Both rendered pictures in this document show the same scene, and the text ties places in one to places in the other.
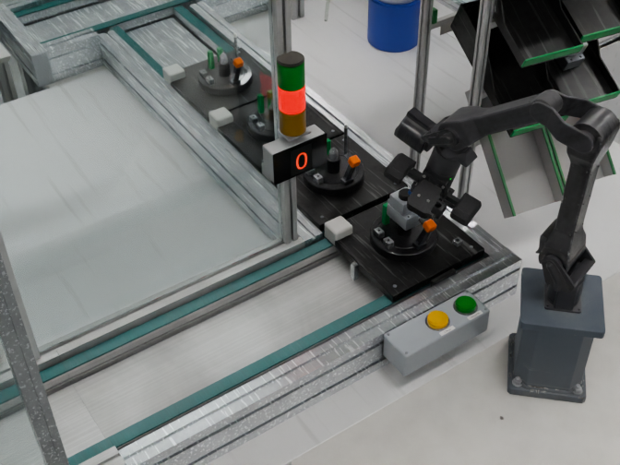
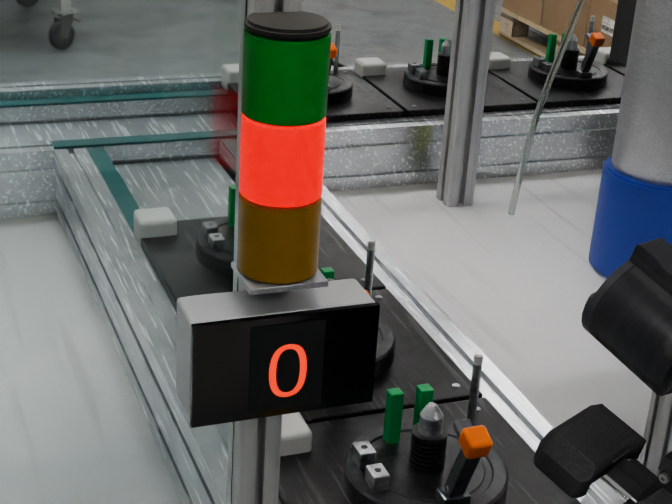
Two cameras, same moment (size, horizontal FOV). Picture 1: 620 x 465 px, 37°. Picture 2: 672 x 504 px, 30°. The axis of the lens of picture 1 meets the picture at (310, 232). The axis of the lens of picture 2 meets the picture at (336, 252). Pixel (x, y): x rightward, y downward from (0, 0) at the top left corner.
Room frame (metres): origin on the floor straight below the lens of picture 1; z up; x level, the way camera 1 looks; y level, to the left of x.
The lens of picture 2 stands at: (0.75, -0.14, 1.59)
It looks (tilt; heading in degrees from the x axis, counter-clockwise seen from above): 24 degrees down; 11
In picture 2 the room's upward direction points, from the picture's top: 4 degrees clockwise
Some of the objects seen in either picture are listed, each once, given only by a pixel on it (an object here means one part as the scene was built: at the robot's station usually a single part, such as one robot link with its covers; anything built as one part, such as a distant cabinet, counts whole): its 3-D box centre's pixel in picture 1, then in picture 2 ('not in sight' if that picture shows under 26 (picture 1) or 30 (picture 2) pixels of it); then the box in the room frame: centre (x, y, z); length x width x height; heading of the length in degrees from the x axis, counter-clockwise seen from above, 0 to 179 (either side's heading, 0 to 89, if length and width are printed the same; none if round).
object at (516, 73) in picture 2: not in sight; (569, 55); (2.98, -0.11, 1.01); 0.24 x 0.24 x 0.13; 33
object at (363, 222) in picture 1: (402, 242); not in sight; (1.44, -0.20, 0.96); 0.24 x 0.24 x 0.02; 33
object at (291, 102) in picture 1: (292, 96); (282, 153); (1.43, 0.03, 1.33); 0.05 x 0.05 x 0.05
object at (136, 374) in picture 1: (277, 311); not in sight; (1.30, 0.07, 0.91); 0.84 x 0.28 x 0.10; 123
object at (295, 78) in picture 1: (291, 72); (285, 72); (1.43, 0.03, 1.38); 0.05 x 0.05 x 0.05
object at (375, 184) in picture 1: (333, 161); (428, 442); (1.65, -0.06, 1.01); 0.24 x 0.24 x 0.13; 33
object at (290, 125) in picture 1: (292, 118); (278, 231); (1.43, 0.03, 1.28); 0.05 x 0.05 x 0.05
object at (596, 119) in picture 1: (575, 194); not in sight; (1.18, -0.44, 1.30); 0.07 x 0.06 x 0.32; 141
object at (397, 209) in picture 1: (401, 203); not in sight; (1.45, -0.19, 1.06); 0.08 x 0.04 x 0.07; 34
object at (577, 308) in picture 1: (565, 286); not in sight; (1.17, -0.46, 1.09); 0.07 x 0.07 x 0.06; 79
